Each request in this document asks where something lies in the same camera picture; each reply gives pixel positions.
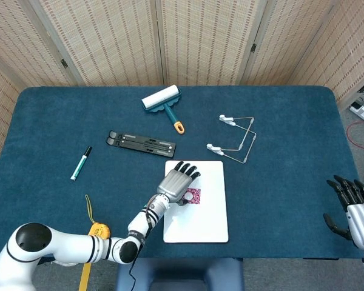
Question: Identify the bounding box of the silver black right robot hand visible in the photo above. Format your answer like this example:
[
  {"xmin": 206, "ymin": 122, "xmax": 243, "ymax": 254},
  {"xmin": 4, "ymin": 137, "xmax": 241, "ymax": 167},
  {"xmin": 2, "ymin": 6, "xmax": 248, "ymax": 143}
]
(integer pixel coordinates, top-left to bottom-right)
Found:
[{"xmin": 323, "ymin": 175, "xmax": 364, "ymax": 250}]

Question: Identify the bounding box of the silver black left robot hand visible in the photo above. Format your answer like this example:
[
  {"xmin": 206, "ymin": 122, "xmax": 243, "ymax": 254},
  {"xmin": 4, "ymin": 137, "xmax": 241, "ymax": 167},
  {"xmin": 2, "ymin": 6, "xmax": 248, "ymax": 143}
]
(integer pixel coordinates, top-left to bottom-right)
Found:
[{"xmin": 156, "ymin": 161, "xmax": 202, "ymax": 207}]

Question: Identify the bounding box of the magenta patterned rectangular packet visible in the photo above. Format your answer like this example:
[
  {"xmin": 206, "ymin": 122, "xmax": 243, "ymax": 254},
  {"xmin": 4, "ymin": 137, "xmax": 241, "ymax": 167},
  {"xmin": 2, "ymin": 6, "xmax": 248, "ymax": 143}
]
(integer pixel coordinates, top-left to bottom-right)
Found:
[{"xmin": 184, "ymin": 187, "xmax": 203, "ymax": 204}]

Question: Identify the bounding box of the white rectangular board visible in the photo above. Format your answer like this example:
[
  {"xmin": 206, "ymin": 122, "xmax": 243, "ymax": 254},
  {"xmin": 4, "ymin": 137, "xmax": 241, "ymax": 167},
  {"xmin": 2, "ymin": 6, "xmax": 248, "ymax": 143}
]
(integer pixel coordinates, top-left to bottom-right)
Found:
[{"xmin": 163, "ymin": 160, "xmax": 229, "ymax": 244}]

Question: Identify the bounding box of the green white marker pen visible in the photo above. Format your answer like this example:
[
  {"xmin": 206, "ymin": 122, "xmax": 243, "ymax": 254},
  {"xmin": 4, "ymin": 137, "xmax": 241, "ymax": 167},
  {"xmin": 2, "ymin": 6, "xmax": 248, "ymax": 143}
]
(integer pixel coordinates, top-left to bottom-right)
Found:
[{"xmin": 70, "ymin": 145, "xmax": 93, "ymax": 182}]

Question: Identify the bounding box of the black folding laptop stand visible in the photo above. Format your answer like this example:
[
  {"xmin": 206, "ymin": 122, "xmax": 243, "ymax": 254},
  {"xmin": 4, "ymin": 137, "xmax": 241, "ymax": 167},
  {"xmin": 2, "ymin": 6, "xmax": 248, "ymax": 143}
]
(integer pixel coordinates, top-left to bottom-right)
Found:
[{"xmin": 106, "ymin": 130, "xmax": 177, "ymax": 158}]

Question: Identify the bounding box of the blue table cloth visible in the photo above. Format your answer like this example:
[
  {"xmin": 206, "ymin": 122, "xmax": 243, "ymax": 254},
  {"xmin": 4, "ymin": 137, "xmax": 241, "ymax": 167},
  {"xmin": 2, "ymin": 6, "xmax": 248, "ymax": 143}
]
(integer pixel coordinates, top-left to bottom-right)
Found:
[{"xmin": 0, "ymin": 85, "xmax": 363, "ymax": 260}]

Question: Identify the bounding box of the teal lint roller orange tip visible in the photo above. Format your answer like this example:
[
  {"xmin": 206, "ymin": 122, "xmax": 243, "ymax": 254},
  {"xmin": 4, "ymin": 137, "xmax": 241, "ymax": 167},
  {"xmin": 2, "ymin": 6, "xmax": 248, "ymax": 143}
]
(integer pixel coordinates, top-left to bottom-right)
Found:
[{"xmin": 141, "ymin": 85, "xmax": 185, "ymax": 135}]

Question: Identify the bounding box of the yellow tape measure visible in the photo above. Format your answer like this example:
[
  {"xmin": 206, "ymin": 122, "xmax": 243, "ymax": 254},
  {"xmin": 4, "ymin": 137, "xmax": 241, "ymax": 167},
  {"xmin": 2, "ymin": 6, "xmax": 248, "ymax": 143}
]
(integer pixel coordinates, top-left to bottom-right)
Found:
[{"xmin": 84, "ymin": 194, "xmax": 111, "ymax": 240}]

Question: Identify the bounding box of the white power strip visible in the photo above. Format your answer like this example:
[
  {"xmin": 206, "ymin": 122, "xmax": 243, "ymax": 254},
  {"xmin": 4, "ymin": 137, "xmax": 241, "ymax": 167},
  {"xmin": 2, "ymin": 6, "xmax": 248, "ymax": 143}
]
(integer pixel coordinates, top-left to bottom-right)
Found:
[{"xmin": 349, "ymin": 101, "xmax": 364, "ymax": 127}]

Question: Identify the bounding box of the woven folding screen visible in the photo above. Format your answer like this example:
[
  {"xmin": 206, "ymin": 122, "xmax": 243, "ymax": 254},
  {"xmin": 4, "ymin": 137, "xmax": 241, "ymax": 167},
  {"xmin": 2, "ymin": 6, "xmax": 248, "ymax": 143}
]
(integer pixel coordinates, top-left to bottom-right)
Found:
[{"xmin": 0, "ymin": 0, "xmax": 364, "ymax": 158}]

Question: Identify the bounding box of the white wire book stand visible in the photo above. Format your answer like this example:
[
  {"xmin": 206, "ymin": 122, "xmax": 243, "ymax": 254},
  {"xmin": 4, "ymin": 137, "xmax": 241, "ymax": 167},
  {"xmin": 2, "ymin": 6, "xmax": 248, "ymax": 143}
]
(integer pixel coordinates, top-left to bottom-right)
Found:
[{"xmin": 206, "ymin": 114, "xmax": 257, "ymax": 164}]

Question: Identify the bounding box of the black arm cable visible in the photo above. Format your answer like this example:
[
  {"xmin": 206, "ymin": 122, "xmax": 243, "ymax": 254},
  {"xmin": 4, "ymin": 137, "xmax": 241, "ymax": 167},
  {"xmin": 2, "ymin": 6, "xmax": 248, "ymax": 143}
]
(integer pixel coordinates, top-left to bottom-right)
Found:
[{"xmin": 129, "ymin": 195, "xmax": 158, "ymax": 291}]

